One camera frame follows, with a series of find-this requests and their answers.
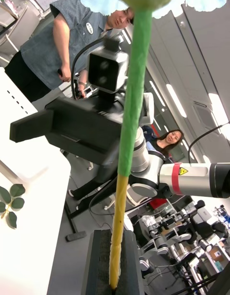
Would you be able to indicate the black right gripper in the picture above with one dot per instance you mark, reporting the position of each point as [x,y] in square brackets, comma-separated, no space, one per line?
[86,127]

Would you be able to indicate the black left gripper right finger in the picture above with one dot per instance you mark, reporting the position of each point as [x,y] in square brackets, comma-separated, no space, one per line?
[130,264]

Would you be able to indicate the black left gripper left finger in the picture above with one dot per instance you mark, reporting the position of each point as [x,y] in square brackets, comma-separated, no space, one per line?
[98,264]

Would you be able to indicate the pale blue artificial flower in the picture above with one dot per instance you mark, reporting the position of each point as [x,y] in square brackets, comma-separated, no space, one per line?
[135,84]

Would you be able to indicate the silver and black right arm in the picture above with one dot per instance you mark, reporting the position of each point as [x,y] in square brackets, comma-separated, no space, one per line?
[196,180]

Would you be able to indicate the person's right forearm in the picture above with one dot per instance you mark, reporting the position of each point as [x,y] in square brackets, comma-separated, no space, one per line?
[63,55]

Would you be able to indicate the person's left hand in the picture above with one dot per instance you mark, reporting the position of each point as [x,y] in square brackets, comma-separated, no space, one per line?
[82,90]

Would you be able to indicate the person's right hand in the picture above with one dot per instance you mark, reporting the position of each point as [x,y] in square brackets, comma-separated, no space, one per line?
[64,73]

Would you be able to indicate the grey background robot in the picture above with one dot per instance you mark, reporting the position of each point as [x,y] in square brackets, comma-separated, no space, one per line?
[155,228]
[203,213]

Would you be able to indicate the five-leaf green twig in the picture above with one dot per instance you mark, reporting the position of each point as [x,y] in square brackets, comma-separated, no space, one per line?
[18,189]

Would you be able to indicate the person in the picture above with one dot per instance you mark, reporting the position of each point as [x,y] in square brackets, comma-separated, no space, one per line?
[167,141]
[40,50]

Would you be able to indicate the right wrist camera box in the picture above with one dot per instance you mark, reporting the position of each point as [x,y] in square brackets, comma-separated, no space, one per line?
[103,70]

